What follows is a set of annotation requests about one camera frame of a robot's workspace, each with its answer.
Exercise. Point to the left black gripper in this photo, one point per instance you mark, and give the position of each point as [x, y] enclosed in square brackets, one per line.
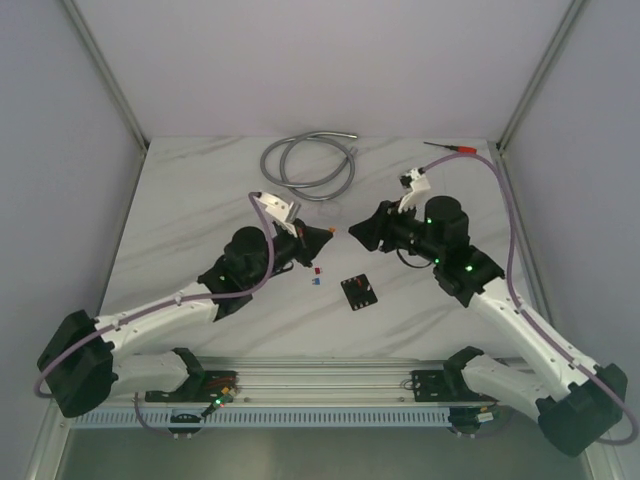
[303, 240]

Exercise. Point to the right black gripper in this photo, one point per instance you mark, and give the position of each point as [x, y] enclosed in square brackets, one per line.
[380, 226]

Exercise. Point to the black fuse box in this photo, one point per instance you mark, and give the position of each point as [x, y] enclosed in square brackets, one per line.
[356, 297]

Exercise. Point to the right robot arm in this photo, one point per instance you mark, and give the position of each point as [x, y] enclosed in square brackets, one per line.
[573, 399]

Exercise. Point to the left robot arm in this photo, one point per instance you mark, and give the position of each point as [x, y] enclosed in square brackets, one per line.
[90, 360]

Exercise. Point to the clear plastic fuse box cover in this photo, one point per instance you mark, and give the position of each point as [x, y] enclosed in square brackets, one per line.
[330, 209]

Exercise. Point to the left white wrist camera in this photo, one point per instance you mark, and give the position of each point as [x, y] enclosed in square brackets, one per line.
[282, 212]

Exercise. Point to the red handled screwdriver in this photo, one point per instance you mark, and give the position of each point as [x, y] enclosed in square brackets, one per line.
[454, 149]

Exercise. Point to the aluminium rail frame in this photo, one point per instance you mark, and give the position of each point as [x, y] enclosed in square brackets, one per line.
[367, 381]

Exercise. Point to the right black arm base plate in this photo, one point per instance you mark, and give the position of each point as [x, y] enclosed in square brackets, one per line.
[441, 386]

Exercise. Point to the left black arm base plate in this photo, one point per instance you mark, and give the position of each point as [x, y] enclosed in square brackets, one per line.
[215, 385]

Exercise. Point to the perforated cable duct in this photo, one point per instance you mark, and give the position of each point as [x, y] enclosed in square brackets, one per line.
[269, 417]

